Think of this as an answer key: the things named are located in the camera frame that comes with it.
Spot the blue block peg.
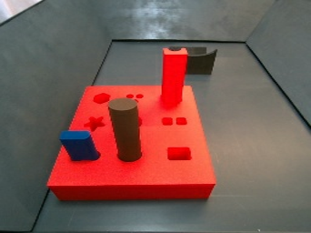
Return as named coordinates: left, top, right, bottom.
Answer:
left=60, top=130, right=100, bottom=161

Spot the black curved cradle block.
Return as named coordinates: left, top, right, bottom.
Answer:
left=168, top=46, right=219, bottom=76

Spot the red shape-sorter board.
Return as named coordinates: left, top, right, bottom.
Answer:
left=47, top=86, right=216, bottom=200

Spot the tall red notched peg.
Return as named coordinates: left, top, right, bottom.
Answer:
left=161, top=48, right=188, bottom=106

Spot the brown cylinder peg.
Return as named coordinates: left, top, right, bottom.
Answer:
left=108, top=98, right=141, bottom=162

